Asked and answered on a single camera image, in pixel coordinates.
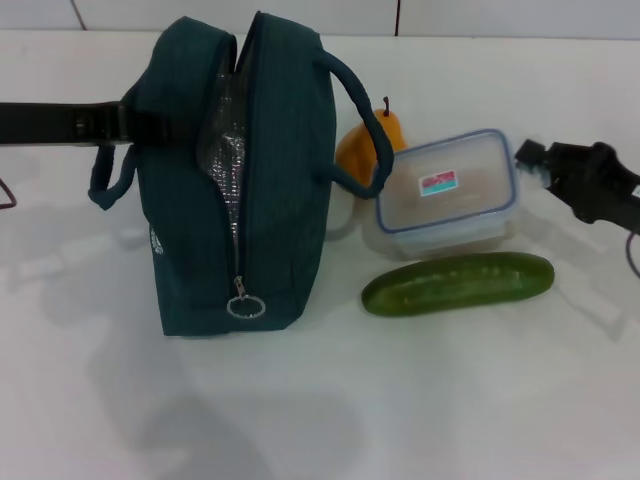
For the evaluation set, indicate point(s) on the yellow orange pear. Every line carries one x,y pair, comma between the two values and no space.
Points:
350,155

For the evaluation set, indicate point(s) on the clear container with blue-rimmed lid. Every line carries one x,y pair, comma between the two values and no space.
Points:
440,210

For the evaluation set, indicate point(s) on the dark teal insulated lunch bag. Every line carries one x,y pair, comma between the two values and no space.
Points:
290,200

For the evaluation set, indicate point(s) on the green cucumber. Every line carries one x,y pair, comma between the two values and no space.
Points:
450,285

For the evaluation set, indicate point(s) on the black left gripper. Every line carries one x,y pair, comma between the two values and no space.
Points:
50,124

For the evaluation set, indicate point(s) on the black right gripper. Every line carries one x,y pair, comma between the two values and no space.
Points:
605,185

